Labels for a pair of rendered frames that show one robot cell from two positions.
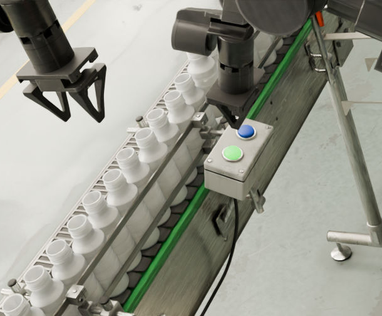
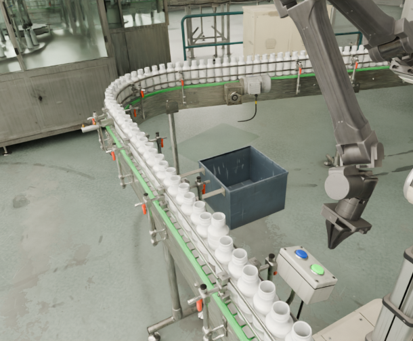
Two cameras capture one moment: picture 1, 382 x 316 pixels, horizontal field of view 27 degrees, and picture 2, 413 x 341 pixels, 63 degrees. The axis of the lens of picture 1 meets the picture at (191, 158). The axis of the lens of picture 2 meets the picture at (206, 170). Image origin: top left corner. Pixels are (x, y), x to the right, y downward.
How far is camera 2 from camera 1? 1.31 m
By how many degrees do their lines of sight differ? 56
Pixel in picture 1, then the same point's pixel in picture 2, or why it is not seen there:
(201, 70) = (226, 231)
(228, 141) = (303, 264)
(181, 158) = not seen: hidden behind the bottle
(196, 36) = (359, 183)
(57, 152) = not seen: outside the picture
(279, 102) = not seen: hidden behind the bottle
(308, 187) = (99, 314)
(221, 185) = (320, 296)
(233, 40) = (375, 179)
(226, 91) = (356, 219)
